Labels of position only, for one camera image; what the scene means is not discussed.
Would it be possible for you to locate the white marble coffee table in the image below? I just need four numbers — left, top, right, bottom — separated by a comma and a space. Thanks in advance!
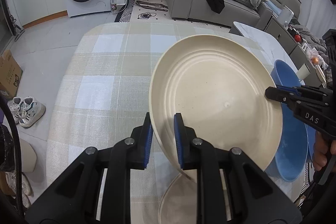
229, 21, 305, 80

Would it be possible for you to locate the white sneaker pair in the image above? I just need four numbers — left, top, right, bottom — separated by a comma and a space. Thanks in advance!
7, 97, 46, 128

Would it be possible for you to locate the large blue bowl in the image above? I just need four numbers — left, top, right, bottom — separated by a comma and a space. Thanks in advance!
266, 60, 308, 182

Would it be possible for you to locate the tan plate bottom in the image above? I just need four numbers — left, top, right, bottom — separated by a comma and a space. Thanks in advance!
158, 174, 197, 224

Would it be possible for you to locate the cardboard box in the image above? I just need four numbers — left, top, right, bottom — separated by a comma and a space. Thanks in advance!
0, 50, 23, 100

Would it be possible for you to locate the person's right hand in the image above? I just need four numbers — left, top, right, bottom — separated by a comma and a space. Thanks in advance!
313, 131, 336, 171

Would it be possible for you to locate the white cup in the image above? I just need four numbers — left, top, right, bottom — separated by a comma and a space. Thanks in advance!
296, 63, 310, 81

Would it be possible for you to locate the white kettle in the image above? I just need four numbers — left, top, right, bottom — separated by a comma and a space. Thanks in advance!
277, 6, 294, 26

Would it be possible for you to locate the cream plate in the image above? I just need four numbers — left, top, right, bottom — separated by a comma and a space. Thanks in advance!
149, 34, 282, 169

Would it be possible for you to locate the patterned play mat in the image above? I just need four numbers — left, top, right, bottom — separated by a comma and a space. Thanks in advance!
116, 0, 234, 27

